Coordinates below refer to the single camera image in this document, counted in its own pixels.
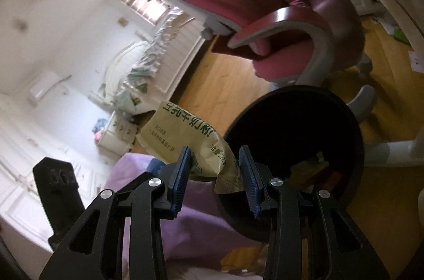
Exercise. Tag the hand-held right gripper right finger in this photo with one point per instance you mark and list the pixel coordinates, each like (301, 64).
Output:
(248, 180)

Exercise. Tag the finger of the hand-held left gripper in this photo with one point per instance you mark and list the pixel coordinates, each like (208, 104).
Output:
(135, 182)

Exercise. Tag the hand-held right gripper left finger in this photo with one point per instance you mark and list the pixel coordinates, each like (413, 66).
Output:
(181, 180)

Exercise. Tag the tan snack packet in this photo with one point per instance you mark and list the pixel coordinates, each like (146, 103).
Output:
(179, 131)

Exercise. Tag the black trash bin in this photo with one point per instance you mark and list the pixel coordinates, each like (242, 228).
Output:
(298, 121)

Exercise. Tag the white wardrobe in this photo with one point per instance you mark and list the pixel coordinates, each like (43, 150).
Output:
(20, 187)

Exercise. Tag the white nightstand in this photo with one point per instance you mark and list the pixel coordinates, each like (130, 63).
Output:
(119, 134)

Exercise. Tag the purple blanket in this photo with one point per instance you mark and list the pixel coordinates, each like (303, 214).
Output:
(198, 233)

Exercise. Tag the blue and pink bundle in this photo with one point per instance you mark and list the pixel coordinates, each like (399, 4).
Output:
(99, 131)

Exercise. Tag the white air conditioner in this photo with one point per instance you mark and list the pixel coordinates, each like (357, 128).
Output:
(43, 88)

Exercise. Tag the pale floral duvet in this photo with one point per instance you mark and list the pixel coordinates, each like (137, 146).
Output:
(145, 68)

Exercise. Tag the white bed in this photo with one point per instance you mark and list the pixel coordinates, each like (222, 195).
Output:
(185, 45)

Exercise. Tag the pink desk chair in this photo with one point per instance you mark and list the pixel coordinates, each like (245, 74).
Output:
(285, 45)

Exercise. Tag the window with blind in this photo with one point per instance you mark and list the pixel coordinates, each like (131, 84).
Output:
(142, 2)

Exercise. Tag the white paper sheet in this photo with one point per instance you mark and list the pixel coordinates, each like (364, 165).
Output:
(416, 61)

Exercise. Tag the green paper scrap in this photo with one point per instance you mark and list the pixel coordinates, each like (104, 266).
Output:
(401, 37)

